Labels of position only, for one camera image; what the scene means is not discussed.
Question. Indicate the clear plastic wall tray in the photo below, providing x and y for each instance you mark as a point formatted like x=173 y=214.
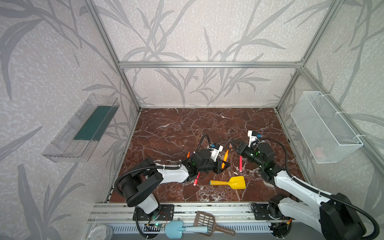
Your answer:
x=78 y=139

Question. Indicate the clear round lid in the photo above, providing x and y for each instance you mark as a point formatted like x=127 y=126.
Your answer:
x=100 y=232

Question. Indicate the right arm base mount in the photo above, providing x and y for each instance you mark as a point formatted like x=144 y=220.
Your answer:
x=267 y=212

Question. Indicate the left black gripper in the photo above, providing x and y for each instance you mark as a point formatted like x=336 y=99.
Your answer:
x=216 y=163

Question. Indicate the red marker pen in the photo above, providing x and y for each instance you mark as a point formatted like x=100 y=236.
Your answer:
x=240 y=164

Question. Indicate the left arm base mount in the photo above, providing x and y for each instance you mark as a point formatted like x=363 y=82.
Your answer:
x=165 y=212

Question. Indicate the light blue toy shovel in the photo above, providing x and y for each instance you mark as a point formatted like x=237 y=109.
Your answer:
x=175 y=229

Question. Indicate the red pen lower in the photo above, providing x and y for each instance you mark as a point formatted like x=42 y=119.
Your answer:
x=196 y=179

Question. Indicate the white wire mesh basket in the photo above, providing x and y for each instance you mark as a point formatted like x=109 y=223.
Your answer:
x=326 y=132

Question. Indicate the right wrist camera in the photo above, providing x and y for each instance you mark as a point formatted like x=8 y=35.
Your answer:
x=254 y=139

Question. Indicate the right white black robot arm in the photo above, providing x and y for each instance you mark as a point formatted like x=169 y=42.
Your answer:
x=332 y=215

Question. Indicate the brown slotted scoop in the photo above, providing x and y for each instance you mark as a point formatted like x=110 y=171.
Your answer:
x=208 y=220

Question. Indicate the yellow toy shovel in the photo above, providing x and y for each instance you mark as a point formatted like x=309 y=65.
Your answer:
x=236 y=183

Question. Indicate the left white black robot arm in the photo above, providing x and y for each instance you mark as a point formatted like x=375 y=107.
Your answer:
x=138 y=184

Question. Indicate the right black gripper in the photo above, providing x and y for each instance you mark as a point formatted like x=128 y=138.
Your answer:
x=241 y=149

